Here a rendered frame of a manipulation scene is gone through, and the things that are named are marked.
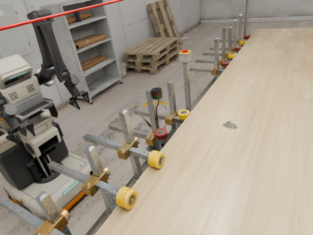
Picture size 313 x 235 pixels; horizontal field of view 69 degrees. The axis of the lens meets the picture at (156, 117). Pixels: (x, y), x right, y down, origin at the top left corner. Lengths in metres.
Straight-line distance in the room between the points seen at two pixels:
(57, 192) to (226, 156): 1.48
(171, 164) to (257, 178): 0.39
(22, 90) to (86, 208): 1.18
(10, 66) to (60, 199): 1.12
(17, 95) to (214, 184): 1.37
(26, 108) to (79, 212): 1.06
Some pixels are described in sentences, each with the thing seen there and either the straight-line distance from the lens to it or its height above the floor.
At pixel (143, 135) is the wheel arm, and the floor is 0.85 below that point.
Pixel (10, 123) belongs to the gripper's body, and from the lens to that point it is 1.49.
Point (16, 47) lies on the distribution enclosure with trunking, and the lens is 3.51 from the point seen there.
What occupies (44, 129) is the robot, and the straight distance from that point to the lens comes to 1.94.
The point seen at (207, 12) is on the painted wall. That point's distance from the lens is 9.25.
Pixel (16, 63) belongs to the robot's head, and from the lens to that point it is 1.73.
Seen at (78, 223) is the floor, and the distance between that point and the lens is 2.25.
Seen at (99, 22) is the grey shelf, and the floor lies 1.14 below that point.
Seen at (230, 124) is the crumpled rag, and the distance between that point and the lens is 1.39.
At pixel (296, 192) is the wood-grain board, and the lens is 1.10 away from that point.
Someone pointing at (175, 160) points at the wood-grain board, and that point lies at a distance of 1.17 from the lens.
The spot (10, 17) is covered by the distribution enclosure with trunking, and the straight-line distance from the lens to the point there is 3.52.
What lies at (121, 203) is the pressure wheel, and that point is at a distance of 0.98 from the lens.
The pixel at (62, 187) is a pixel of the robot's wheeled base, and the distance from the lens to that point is 2.19.
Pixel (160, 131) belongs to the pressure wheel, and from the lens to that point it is 1.37.
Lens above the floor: 1.70
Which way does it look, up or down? 32 degrees down
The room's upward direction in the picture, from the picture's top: 9 degrees counter-clockwise
